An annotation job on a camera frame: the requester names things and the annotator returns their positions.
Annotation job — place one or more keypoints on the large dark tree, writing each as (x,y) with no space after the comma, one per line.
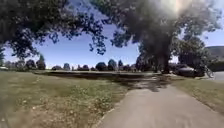
(160,36)

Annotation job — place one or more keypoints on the grey concrete path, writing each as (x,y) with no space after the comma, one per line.
(156,110)

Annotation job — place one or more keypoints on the dry grass field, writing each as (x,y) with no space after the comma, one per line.
(50,96)

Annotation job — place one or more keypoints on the dry grass strip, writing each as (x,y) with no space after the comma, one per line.
(203,91)

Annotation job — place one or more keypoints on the overhanging leafy tree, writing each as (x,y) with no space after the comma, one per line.
(30,23)

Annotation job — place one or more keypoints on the grey asphalt road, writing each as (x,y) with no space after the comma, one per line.
(219,76)

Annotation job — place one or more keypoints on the dark car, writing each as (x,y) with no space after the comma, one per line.
(186,70)

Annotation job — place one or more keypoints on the row of distant trees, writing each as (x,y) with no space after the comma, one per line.
(101,66)

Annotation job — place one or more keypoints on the wooded hill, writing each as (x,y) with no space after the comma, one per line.
(216,52)

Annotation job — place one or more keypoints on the dark hedge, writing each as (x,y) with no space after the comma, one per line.
(216,66)

